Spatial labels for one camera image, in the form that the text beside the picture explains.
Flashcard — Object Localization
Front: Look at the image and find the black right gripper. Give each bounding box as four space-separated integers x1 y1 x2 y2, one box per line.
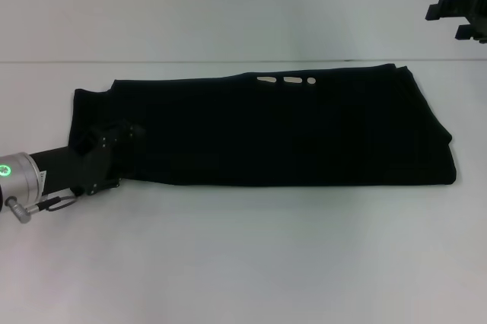
425 0 487 45

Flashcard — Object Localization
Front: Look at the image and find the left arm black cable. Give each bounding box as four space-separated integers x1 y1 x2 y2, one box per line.
5 193 78 225

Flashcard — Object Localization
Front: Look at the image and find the black t-shirt with FREE print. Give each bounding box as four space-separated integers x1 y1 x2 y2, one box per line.
68 62 457 189

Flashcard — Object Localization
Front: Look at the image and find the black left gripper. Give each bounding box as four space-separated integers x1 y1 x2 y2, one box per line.
29 119 147 197

